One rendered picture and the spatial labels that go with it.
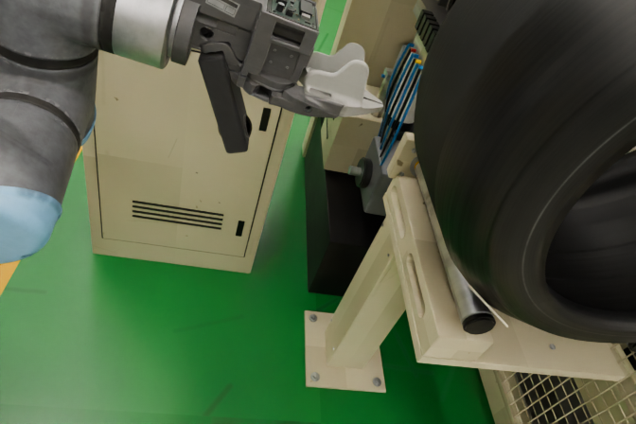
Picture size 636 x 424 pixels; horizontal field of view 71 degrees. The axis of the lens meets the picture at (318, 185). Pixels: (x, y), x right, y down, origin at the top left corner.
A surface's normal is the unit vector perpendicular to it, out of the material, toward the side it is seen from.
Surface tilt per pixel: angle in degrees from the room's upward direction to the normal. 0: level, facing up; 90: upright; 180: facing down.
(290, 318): 0
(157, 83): 90
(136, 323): 0
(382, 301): 90
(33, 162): 44
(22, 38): 94
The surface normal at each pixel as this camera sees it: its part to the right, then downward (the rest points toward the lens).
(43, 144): 0.84, -0.44
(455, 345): 0.04, 0.68
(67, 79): 0.63, 0.69
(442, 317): 0.26, -0.72
